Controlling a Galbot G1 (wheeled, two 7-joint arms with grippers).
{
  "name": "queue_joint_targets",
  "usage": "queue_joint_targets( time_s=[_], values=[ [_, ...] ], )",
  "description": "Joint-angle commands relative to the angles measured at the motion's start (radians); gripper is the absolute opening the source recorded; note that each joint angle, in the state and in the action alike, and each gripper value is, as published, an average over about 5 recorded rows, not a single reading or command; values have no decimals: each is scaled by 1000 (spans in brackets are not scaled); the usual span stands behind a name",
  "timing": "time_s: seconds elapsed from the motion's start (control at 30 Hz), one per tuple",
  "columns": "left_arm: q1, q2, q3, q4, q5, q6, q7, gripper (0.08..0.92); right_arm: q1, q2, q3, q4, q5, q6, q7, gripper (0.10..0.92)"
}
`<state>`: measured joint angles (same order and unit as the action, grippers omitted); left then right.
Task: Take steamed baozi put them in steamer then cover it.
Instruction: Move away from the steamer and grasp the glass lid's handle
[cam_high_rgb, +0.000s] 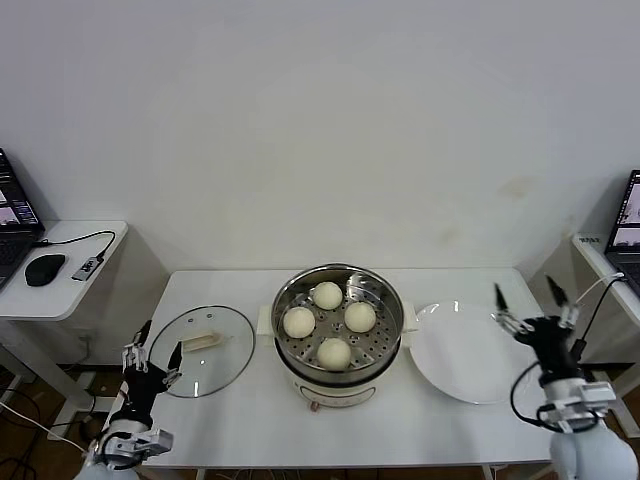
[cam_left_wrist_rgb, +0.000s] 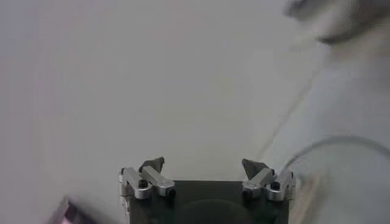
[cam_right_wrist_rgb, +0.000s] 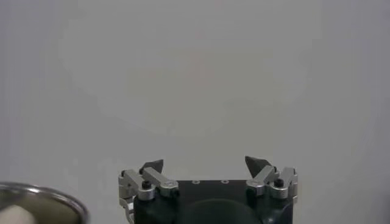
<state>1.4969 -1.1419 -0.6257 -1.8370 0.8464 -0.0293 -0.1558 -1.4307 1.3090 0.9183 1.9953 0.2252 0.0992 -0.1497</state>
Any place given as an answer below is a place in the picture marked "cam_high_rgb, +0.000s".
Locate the grey usb hub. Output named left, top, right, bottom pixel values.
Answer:
left=72, top=253, right=101, bottom=281

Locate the white steamed baozi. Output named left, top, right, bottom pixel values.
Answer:
left=317, top=337, right=352, bottom=372
left=313, top=281, right=345, bottom=311
left=344, top=302, right=377, bottom=333
left=282, top=306, right=317, bottom=339

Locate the black power cable with adapter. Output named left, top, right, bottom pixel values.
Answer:
left=569, top=278, right=629, bottom=361

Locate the black laptop with dark screen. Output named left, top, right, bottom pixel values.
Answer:
left=604, top=168, right=640, bottom=294

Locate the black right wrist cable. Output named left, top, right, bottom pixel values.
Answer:
left=509, top=359, right=546, bottom=429

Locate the white laptop cable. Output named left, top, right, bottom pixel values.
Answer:
left=574, top=272, right=626, bottom=306

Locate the white rounded side table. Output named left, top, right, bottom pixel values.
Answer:
left=0, top=218, right=130, bottom=421

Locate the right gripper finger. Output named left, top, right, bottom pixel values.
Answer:
left=492, top=282, right=531, bottom=339
left=545, top=275, right=581, bottom=330

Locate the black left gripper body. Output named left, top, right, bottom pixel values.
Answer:
left=112, top=364, right=169, bottom=426

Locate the white floor cable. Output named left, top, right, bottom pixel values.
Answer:
left=0, top=399, right=89, bottom=454

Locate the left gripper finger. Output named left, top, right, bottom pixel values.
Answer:
left=164, top=340, right=184, bottom=385
left=123, top=319, right=154, bottom=374

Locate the black laptop with pink screen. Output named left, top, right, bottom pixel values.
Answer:
left=0, top=147, right=46, bottom=294

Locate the stainless steel steamer basket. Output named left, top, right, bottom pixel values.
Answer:
left=258, top=263, right=420, bottom=374

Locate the black computer mouse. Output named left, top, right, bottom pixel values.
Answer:
left=25, top=253, right=68, bottom=287

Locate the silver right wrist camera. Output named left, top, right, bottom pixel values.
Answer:
left=537, top=382, right=619, bottom=434

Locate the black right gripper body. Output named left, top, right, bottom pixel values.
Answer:
left=517, top=316, right=584, bottom=386

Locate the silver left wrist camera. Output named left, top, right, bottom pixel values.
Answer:
left=89, top=427, right=174, bottom=464

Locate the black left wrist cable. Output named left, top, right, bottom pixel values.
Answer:
left=92, top=394, right=131, bottom=469

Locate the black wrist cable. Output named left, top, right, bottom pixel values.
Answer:
left=92, top=394, right=131, bottom=469
left=509, top=359, right=546, bottom=429

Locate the round glass lid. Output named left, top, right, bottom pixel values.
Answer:
left=148, top=304, right=257, bottom=399

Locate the black usb hub cable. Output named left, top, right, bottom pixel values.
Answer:
left=33, top=229, right=117, bottom=261

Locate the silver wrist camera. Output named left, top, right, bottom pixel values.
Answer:
left=537, top=382, right=619, bottom=434
left=89, top=427, right=174, bottom=464

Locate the cream electric cooker base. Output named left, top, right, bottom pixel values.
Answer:
left=274, top=344, right=401, bottom=414

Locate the white round plate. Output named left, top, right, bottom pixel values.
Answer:
left=409, top=299, right=526, bottom=405

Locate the white side table with sticker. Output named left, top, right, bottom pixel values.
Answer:
left=572, top=232, right=640, bottom=436

